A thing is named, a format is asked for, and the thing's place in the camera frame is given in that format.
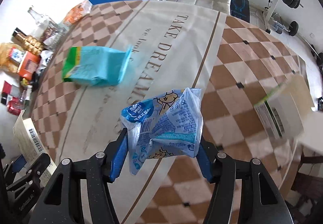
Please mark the blue white plastic wrapper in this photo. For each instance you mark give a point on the blue white plastic wrapper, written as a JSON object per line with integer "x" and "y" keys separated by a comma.
{"x": 167, "y": 125}

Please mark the white milk carton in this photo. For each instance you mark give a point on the white milk carton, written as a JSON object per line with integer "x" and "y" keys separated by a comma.
{"x": 283, "y": 111}

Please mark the orange snack packet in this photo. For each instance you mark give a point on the orange snack packet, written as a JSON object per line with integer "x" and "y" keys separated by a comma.
{"x": 77, "y": 13}

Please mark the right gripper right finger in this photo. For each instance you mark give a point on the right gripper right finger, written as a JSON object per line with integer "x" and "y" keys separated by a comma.
{"x": 261, "y": 201}

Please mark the pale yellow paper packet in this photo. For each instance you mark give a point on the pale yellow paper packet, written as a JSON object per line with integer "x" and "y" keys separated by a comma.
{"x": 27, "y": 139}

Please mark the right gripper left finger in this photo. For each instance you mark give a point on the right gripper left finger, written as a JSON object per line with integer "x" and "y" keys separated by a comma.
{"x": 61, "y": 200}

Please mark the green blue snack bag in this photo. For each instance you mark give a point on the green blue snack bag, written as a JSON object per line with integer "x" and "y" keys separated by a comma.
{"x": 96, "y": 65}

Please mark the black blue floor box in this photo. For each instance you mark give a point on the black blue floor box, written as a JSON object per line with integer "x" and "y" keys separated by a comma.
{"x": 240, "y": 9}

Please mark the glass bottle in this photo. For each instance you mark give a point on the glass bottle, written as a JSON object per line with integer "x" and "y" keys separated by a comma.
{"x": 42, "y": 21}

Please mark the brown checkered tablecloth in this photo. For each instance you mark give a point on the brown checkered tablecloth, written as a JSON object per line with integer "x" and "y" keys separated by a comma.
{"x": 174, "y": 46}

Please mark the orange box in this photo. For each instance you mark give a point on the orange box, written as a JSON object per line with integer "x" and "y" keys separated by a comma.
{"x": 28, "y": 65}

